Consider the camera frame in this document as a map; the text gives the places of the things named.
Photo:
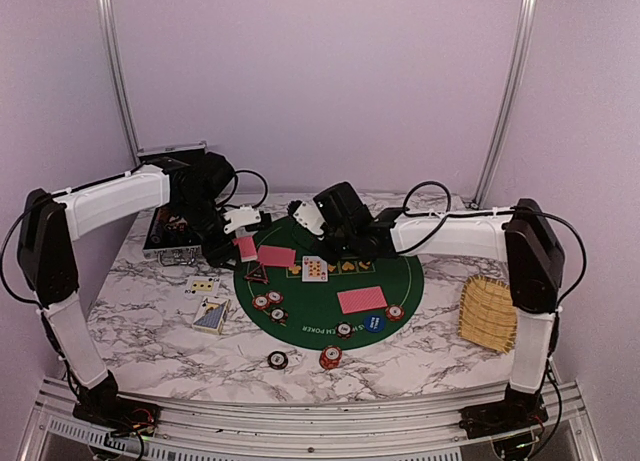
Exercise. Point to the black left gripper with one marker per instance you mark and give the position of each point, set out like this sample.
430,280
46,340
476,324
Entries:
216,252

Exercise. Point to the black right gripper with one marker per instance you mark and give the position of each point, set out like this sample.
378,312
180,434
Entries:
332,256

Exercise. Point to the face up hearts card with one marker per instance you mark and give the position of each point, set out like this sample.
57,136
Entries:
314,269

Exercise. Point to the dealt card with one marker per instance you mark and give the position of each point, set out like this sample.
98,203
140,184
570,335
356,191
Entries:
274,256
361,300

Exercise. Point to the red playing card deck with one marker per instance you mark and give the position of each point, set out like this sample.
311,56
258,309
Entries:
247,248

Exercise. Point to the red chips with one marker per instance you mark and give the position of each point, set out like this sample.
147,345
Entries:
262,302
394,313

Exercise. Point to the blue small blind button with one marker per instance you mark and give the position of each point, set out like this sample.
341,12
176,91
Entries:
374,323

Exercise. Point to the triangular all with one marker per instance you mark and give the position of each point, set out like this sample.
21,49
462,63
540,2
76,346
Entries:
257,275

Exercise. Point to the red five chip stack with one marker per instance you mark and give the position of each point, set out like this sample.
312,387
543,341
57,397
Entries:
330,357

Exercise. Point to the black hundred chip stack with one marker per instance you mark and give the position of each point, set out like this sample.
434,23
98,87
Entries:
277,360

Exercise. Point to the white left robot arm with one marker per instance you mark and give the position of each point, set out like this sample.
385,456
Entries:
52,222

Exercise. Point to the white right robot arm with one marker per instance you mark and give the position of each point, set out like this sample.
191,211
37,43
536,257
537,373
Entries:
519,237

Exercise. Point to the aluminium poker case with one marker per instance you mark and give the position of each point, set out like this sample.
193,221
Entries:
169,239

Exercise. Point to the round green poker mat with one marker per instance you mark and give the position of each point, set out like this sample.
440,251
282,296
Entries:
313,308

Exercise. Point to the card deck box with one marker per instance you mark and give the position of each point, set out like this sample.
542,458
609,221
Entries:
211,315

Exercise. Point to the woven bamboo basket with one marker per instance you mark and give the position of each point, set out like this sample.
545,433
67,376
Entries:
486,315

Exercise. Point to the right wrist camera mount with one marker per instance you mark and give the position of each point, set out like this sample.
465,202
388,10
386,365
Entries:
308,216

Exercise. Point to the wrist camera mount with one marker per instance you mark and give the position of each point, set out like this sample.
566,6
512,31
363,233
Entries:
308,216
246,217

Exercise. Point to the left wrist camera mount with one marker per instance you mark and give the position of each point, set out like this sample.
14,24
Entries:
246,217

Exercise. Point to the aluminium frame post left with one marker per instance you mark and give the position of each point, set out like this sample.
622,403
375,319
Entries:
110,39

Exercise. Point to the aluminium frame post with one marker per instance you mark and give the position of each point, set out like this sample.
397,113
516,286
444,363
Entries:
110,39
515,74

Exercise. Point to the aluminium front rail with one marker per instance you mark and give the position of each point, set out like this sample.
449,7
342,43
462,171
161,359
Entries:
418,428

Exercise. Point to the aluminium frame post right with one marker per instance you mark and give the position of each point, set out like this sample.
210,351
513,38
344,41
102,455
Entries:
515,74

